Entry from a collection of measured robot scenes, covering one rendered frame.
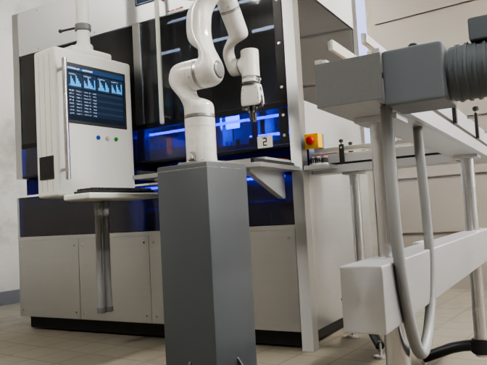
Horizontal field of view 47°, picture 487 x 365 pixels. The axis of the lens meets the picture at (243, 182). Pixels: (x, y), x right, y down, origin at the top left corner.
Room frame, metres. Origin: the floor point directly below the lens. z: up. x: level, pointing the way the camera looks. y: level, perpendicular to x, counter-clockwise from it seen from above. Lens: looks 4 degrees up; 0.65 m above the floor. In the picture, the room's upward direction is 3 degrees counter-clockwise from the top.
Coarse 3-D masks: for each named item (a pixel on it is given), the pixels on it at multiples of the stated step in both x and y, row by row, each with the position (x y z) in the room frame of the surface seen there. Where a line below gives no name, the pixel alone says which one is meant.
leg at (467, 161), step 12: (456, 156) 2.16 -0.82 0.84; (468, 156) 2.13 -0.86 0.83; (468, 168) 2.15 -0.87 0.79; (468, 180) 2.16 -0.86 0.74; (468, 192) 2.16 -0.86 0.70; (468, 204) 2.16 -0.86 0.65; (468, 216) 2.16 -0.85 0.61; (468, 228) 2.17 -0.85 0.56; (480, 276) 2.16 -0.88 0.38; (480, 288) 2.15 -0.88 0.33; (480, 300) 2.15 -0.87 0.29; (480, 312) 2.15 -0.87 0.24; (480, 324) 2.16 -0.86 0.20; (480, 336) 2.16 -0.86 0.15
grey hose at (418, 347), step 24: (384, 120) 1.03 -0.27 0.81; (384, 144) 1.03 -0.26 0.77; (384, 168) 1.03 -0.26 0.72; (432, 240) 1.33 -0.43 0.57; (432, 264) 1.32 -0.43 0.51; (408, 288) 1.05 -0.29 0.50; (432, 288) 1.30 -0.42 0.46; (408, 312) 1.06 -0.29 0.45; (432, 312) 1.27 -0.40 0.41; (408, 336) 1.10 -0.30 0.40; (432, 336) 1.23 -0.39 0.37
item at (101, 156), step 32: (96, 64) 2.93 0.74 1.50; (128, 64) 3.12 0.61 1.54; (96, 96) 2.92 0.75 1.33; (128, 96) 3.11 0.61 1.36; (96, 128) 2.92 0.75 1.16; (128, 128) 3.10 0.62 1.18; (64, 160) 2.76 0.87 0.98; (96, 160) 2.91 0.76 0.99; (128, 160) 3.09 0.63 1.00; (64, 192) 2.75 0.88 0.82
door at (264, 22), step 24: (240, 0) 2.84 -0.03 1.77; (264, 0) 2.78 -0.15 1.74; (216, 24) 2.92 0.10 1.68; (264, 24) 2.78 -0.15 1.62; (216, 48) 2.92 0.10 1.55; (240, 48) 2.85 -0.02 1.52; (264, 48) 2.78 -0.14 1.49; (264, 72) 2.79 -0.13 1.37; (216, 96) 2.93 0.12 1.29; (240, 96) 2.86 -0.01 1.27; (264, 96) 2.79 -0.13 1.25
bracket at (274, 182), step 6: (252, 174) 2.47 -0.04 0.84; (258, 174) 2.51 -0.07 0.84; (264, 174) 2.56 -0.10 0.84; (270, 174) 2.61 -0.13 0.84; (276, 174) 2.66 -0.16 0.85; (282, 174) 2.72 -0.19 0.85; (258, 180) 2.54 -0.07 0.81; (264, 180) 2.55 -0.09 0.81; (270, 180) 2.61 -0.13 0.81; (276, 180) 2.66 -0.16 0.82; (282, 180) 2.72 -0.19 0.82; (264, 186) 2.60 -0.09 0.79; (270, 186) 2.61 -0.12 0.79; (276, 186) 2.66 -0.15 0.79; (282, 186) 2.71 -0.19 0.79; (270, 192) 2.66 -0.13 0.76; (276, 192) 2.65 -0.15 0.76; (282, 192) 2.71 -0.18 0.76; (282, 198) 2.73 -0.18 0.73
